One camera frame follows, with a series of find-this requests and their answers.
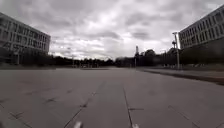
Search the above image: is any slim distant tower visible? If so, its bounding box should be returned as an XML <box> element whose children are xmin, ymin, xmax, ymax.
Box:
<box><xmin>134</xmin><ymin>45</ymin><xmax>140</xmax><ymax>69</ymax></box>

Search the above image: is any pale multi-storey building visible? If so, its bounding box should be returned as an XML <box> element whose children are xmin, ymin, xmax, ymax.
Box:
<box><xmin>178</xmin><ymin>4</ymin><xmax>224</xmax><ymax>65</ymax></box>

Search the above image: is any dark raised kerb strip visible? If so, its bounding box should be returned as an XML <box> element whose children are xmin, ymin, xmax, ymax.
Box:
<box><xmin>141</xmin><ymin>68</ymin><xmax>224</xmax><ymax>86</ymax></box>

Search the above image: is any tall light pole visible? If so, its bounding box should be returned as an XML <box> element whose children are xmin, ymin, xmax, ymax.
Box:
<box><xmin>171</xmin><ymin>31</ymin><xmax>181</xmax><ymax>70</ymax></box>

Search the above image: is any grey multi-storey building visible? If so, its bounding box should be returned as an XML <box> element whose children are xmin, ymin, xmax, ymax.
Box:
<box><xmin>0</xmin><ymin>12</ymin><xmax>52</xmax><ymax>66</ymax></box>

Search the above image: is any grey paved plaza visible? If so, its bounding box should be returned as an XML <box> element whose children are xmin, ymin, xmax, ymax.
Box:
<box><xmin>0</xmin><ymin>67</ymin><xmax>224</xmax><ymax>128</ymax></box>

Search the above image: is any row of dark trees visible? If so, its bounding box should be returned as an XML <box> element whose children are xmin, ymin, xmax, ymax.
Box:
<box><xmin>19</xmin><ymin>48</ymin><xmax>181</xmax><ymax>69</ymax></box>

